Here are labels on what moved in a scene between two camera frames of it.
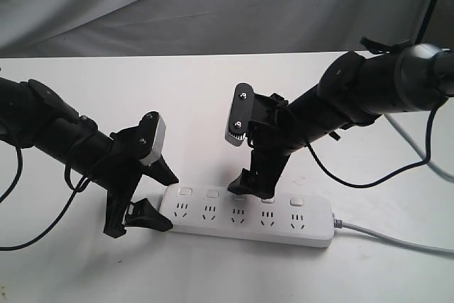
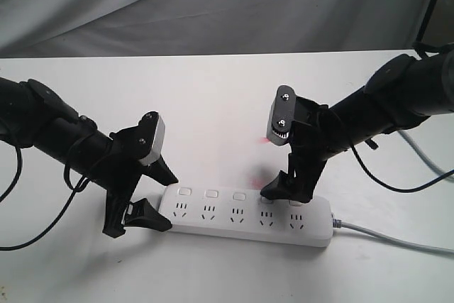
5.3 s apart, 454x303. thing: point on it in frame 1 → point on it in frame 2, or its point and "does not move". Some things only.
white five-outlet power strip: (213, 212) does not move
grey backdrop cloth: (51, 10) does not move
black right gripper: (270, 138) → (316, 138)
